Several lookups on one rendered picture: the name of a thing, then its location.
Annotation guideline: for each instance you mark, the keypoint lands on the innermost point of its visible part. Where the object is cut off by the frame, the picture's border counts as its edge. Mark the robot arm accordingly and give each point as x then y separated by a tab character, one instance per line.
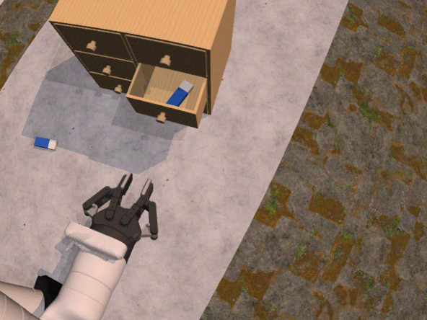
95	272

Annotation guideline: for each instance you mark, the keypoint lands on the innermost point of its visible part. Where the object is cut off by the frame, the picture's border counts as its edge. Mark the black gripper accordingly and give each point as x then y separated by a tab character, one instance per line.
123	219

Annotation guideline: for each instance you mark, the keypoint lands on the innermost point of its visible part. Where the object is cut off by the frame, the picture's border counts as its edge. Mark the blue eraser with white tip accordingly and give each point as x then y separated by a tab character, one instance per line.
46	143
180	94

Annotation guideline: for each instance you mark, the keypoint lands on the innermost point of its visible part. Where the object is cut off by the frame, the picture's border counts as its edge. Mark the brown wooden chest of drawers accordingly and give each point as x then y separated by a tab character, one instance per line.
202	24

